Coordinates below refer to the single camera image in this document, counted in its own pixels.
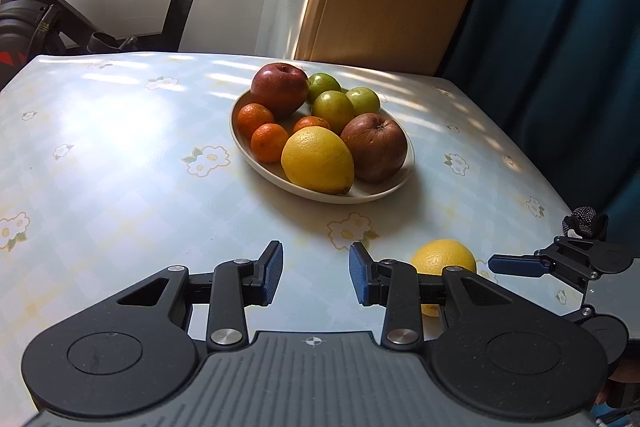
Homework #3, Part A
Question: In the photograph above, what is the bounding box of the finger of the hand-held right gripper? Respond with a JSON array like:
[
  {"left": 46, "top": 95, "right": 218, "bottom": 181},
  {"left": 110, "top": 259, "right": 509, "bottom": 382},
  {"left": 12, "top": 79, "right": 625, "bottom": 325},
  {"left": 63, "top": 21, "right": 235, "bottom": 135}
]
[{"left": 488, "top": 237, "right": 597, "bottom": 290}]

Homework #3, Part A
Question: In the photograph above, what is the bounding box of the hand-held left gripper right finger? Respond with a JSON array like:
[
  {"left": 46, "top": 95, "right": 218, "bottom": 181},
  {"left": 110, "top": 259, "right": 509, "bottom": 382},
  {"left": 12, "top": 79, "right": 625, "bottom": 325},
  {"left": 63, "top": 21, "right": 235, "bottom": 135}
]
[{"left": 348, "top": 242, "right": 518, "bottom": 351}]

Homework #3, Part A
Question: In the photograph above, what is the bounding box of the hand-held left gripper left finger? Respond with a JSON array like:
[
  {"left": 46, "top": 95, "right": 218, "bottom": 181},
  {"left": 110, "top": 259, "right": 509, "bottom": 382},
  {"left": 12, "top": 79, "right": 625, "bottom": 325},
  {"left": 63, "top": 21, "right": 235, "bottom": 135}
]
[{"left": 102, "top": 241, "right": 284, "bottom": 351}]

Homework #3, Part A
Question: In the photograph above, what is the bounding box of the yellow lemon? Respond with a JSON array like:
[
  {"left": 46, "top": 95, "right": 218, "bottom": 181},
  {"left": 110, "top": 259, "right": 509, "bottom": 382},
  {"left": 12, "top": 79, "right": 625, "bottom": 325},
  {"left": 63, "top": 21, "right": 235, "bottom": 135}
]
[
  {"left": 281, "top": 127, "right": 355, "bottom": 194},
  {"left": 411, "top": 239, "right": 477, "bottom": 318}
]

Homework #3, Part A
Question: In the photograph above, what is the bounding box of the beige oval plate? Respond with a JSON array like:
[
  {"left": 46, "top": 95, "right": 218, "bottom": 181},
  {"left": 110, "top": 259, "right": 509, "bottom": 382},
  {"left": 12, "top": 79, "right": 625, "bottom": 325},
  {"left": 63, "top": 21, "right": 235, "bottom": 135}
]
[{"left": 229, "top": 82, "right": 416, "bottom": 204}]

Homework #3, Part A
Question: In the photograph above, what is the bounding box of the dull brownish red apple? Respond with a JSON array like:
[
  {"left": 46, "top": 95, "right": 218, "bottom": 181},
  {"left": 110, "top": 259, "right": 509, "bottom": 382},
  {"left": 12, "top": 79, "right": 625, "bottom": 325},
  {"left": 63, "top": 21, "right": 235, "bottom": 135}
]
[{"left": 341, "top": 113, "right": 408, "bottom": 182}]

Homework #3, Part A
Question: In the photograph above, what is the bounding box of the mandarin orange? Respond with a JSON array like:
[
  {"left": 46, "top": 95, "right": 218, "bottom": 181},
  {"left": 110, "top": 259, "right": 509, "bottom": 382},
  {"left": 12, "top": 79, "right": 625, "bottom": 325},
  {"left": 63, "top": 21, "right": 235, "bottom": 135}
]
[
  {"left": 236, "top": 103, "right": 276, "bottom": 138},
  {"left": 293, "top": 115, "right": 332, "bottom": 134},
  {"left": 251, "top": 123, "right": 290, "bottom": 163}
]

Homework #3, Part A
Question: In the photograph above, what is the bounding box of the green jujube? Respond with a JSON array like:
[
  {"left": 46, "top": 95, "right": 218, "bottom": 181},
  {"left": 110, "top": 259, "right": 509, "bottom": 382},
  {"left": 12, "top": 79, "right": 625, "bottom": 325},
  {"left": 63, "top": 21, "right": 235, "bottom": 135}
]
[
  {"left": 345, "top": 87, "right": 382, "bottom": 115},
  {"left": 306, "top": 73, "right": 343, "bottom": 104},
  {"left": 311, "top": 90, "right": 355, "bottom": 135}
]

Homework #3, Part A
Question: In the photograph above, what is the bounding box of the floral checked tablecloth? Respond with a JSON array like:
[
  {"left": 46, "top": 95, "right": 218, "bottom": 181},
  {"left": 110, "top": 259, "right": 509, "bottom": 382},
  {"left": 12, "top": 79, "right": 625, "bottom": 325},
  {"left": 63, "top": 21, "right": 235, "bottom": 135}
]
[{"left": 0, "top": 52, "right": 581, "bottom": 427}]

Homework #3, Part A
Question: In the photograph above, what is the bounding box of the shiny red apple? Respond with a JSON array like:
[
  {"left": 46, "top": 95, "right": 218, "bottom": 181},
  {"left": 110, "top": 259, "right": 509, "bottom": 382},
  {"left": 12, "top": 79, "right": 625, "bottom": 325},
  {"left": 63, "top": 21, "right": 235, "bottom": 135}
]
[{"left": 250, "top": 63, "right": 309, "bottom": 118}]

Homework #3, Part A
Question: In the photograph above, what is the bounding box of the dark blue curtain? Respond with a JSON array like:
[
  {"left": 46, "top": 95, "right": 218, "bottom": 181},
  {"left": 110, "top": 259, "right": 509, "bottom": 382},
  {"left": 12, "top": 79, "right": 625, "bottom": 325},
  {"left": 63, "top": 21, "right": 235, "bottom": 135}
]
[{"left": 440, "top": 0, "right": 640, "bottom": 233}]

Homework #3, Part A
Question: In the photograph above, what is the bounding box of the black speckled wrist strap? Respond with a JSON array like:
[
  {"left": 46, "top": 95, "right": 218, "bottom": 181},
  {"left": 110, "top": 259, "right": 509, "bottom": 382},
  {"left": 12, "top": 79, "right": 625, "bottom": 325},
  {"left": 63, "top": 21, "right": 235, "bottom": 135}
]
[{"left": 562, "top": 206, "right": 610, "bottom": 240}]

